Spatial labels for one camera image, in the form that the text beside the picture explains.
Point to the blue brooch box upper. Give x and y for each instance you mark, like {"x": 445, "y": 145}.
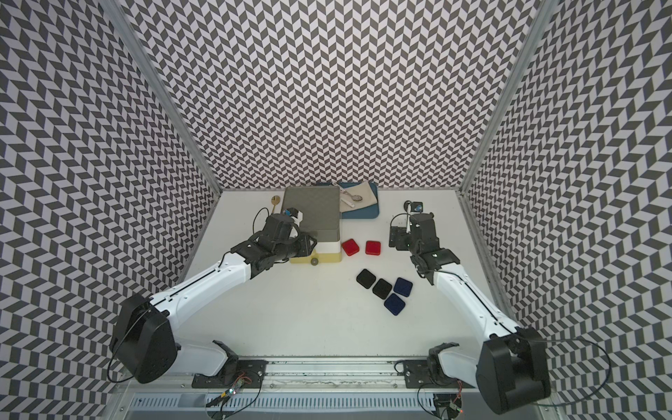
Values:
{"x": 403, "y": 287}

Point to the red brooch box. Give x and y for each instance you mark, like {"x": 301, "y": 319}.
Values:
{"x": 373, "y": 248}
{"x": 350, "y": 247}

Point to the teal blue tray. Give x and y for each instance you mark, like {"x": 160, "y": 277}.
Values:
{"x": 367, "y": 213}

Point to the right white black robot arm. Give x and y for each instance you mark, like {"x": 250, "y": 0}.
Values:
{"x": 507, "y": 363}

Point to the aluminium front rail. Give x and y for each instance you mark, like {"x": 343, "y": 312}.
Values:
{"x": 366, "y": 374}

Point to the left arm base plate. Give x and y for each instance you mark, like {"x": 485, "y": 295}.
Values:
{"x": 253, "y": 369}

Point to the blue brooch box lower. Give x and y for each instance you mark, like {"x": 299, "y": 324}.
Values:
{"x": 394, "y": 304}

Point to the blue brooch box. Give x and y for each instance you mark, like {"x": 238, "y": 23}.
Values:
{"x": 403, "y": 287}
{"x": 394, "y": 304}

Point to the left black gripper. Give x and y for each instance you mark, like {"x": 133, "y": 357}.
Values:
{"x": 305, "y": 249}

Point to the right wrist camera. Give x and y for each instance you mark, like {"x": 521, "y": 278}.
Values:
{"x": 414, "y": 207}

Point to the beige folded cloth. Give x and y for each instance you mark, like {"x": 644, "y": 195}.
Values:
{"x": 364, "y": 189}

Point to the grey three-drawer storage box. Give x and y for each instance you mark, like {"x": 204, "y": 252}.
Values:
{"x": 321, "y": 220}

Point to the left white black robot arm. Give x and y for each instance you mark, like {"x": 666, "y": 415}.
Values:
{"x": 145, "y": 338}

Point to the silver spoon on cloth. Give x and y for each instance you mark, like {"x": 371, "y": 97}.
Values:
{"x": 351, "y": 197}

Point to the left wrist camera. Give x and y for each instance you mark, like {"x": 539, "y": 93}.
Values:
{"x": 296, "y": 215}

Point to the black brooch box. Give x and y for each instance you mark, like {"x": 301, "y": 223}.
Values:
{"x": 382, "y": 289}
{"x": 366, "y": 279}

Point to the gold spoon green handle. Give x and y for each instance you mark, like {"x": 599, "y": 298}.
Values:
{"x": 275, "y": 202}

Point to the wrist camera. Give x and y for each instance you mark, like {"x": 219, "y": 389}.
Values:
{"x": 296, "y": 215}
{"x": 414, "y": 207}

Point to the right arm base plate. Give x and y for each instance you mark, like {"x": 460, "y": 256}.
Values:
{"x": 419, "y": 373}

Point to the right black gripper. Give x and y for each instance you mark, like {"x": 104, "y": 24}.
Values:
{"x": 397, "y": 238}

